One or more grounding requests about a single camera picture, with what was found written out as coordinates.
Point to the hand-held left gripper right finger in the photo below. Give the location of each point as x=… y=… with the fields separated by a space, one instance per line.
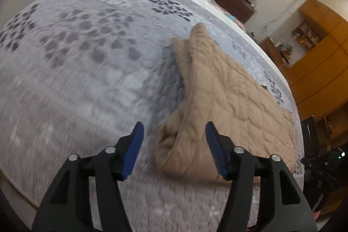
x=217 y=153

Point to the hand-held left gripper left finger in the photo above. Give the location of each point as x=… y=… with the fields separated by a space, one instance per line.
x=133 y=151

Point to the beige quilted coat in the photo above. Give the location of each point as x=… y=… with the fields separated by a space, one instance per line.
x=231 y=98

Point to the black chair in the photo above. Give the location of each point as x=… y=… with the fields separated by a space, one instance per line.
x=310 y=137

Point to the grey floral bed quilt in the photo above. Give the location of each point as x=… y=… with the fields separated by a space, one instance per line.
x=81 y=71

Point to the wooden wardrobe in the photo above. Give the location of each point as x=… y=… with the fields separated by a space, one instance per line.
x=320 y=71

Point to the wooden desk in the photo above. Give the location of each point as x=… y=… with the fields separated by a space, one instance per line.
x=276 y=54

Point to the wall shelf nook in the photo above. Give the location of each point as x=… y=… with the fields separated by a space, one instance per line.
x=308 y=36

